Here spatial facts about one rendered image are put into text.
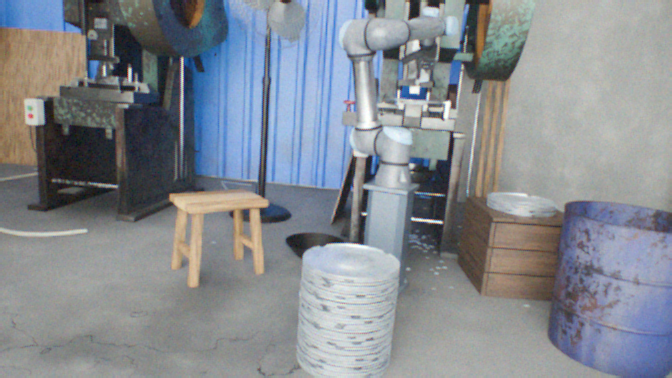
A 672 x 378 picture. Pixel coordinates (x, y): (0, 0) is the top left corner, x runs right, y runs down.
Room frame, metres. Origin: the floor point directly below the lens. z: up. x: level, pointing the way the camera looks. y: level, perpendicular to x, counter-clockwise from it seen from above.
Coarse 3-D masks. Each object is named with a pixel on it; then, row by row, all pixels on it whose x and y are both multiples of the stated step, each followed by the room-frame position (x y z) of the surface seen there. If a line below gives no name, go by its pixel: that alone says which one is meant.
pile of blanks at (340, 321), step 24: (312, 288) 1.28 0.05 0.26; (336, 288) 1.23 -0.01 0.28; (360, 288) 1.23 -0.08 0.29; (384, 288) 1.27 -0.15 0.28; (312, 312) 1.27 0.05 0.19; (336, 312) 1.23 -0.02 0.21; (360, 312) 1.24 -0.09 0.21; (384, 312) 1.27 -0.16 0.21; (312, 336) 1.27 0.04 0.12; (336, 336) 1.23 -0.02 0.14; (360, 336) 1.23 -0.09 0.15; (384, 336) 1.28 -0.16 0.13; (312, 360) 1.26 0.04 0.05; (336, 360) 1.24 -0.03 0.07; (360, 360) 1.24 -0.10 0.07; (384, 360) 1.29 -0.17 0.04
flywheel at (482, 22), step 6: (492, 0) 2.63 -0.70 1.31; (480, 6) 3.00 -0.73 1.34; (486, 6) 2.75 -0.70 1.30; (492, 6) 2.64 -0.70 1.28; (480, 12) 3.00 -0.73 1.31; (486, 12) 2.72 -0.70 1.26; (480, 18) 2.99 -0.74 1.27; (486, 18) 2.93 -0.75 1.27; (480, 24) 2.98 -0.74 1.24; (486, 24) 2.90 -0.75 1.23; (480, 30) 2.97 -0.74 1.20; (486, 30) 2.87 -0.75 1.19; (480, 36) 2.95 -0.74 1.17; (480, 42) 2.92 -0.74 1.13; (480, 48) 2.88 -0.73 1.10; (480, 54) 2.82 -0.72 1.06
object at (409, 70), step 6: (408, 42) 2.66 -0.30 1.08; (414, 42) 2.66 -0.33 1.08; (408, 48) 2.66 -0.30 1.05; (414, 48) 2.66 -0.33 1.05; (414, 60) 2.65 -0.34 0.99; (408, 66) 2.64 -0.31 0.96; (414, 66) 2.63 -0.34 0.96; (402, 72) 2.74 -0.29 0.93; (408, 72) 2.63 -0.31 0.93; (414, 72) 2.62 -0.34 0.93; (426, 72) 2.63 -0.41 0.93; (402, 78) 2.66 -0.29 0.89; (408, 78) 2.64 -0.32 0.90; (414, 78) 2.63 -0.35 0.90
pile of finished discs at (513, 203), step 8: (488, 200) 2.16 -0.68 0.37; (496, 200) 2.09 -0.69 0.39; (504, 200) 2.12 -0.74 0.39; (512, 200) 2.11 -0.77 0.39; (520, 200) 2.11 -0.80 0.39; (528, 200) 2.13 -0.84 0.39; (536, 200) 2.17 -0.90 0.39; (544, 200) 2.19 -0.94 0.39; (552, 200) 2.16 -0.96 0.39; (496, 208) 2.07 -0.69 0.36; (504, 208) 2.06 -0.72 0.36; (512, 208) 2.02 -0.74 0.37; (520, 208) 2.01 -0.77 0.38; (528, 208) 2.03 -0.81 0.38; (536, 208) 1.99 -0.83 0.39; (544, 208) 2.00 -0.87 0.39; (552, 208) 2.02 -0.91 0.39; (536, 216) 2.00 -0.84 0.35; (544, 216) 2.00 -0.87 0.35
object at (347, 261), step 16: (304, 256) 1.38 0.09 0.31; (320, 256) 1.39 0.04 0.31; (336, 256) 1.38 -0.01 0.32; (352, 256) 1.40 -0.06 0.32; (368, 256) 1.42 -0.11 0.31; (384, 256) 1.44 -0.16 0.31; (320, 272) 1.26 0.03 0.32; (336, 272) 1.27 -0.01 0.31; (352, 272) 1.28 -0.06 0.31; (368, 272) 1.29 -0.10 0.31; (384, 272) 1.30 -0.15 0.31
